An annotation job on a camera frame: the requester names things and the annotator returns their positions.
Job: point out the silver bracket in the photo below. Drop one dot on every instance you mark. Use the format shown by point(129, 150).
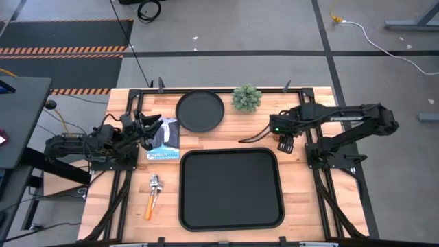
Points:
point(319, 244)
point(128, 245)

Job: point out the black desk top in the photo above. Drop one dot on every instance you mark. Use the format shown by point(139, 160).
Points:
point(24, 116)

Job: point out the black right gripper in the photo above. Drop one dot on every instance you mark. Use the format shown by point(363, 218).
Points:
point(286, 123)

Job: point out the black aluminium extrusion frame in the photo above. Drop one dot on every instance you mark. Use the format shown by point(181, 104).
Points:
point(219, 91)

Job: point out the black round plate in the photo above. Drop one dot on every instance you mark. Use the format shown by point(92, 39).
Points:
point(200, 111)

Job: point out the grey floor block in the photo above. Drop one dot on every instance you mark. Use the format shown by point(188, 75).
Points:
point(428, 117)

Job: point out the dark grey side desk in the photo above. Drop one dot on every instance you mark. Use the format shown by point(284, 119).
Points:
point(13, 192)

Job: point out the black hazard-striped floor mat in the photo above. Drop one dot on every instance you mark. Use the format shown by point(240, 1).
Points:
point(61, 72)
point(68, 34)

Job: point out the black round knob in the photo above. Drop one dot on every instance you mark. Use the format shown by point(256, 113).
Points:
point(50, 104)

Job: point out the small green artificial plant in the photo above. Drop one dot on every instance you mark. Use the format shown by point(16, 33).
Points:
point(246, 97)

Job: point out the black desk leg beam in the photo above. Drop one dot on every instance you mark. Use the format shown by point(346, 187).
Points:
point(51, 166)

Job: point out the grey table foot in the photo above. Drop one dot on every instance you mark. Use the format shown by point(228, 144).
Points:
point(404, 24)

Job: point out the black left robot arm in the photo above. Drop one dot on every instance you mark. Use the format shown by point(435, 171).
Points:
point(68, 145)

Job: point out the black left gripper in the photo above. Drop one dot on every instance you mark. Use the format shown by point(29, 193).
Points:
point(132, 132)

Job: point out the dark blue-screen device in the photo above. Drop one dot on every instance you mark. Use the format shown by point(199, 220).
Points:
point(5, 87)

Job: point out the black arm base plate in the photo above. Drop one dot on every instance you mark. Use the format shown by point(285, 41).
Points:
point(310, 163)
point(132, 166)

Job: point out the red-edged white device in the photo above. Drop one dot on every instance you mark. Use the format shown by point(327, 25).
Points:
point(2, 139)

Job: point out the black rectangular tray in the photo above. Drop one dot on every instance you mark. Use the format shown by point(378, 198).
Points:
point(231, 188)

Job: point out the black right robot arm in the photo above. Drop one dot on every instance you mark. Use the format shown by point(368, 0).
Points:
point(360, 120)

